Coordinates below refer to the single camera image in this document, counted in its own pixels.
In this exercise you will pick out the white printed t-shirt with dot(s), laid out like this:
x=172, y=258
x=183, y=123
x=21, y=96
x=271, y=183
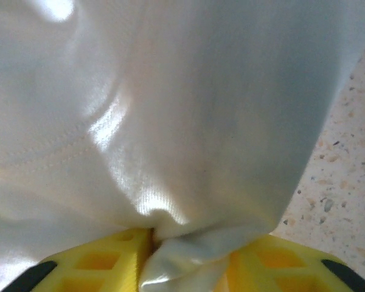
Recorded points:
x=170, y=121

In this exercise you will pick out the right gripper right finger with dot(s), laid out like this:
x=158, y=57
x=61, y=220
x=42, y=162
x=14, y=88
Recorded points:
x=292, y=267

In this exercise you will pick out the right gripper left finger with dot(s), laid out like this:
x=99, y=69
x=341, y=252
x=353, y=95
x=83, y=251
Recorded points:
x=94, y=267

